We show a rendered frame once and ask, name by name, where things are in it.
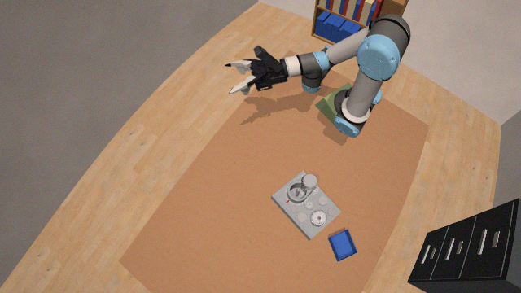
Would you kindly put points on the grey toothed gear with painted arrow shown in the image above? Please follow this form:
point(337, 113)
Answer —
point(314, 218)

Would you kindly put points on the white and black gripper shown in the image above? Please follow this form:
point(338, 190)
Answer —
point(260, 70)

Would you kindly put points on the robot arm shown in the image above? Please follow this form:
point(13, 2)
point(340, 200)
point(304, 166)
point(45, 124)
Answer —
point(383, 44)

